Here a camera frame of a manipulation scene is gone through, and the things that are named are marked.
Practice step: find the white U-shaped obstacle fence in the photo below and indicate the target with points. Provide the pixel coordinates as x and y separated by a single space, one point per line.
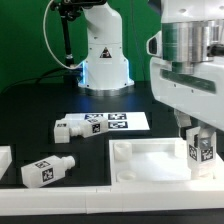
117 197

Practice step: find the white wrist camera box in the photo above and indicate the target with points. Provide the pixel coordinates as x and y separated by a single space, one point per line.
154 45

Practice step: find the white block at left edge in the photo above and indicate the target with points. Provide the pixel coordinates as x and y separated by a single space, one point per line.
5 159

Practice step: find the white square table top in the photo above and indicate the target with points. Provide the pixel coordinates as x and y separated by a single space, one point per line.
150 160

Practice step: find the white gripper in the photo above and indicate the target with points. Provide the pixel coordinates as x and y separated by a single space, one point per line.
206 105

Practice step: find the white sheet with tags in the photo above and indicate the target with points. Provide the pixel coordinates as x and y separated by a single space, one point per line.
116 120

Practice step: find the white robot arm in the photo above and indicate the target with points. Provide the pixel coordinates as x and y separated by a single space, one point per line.
187 59

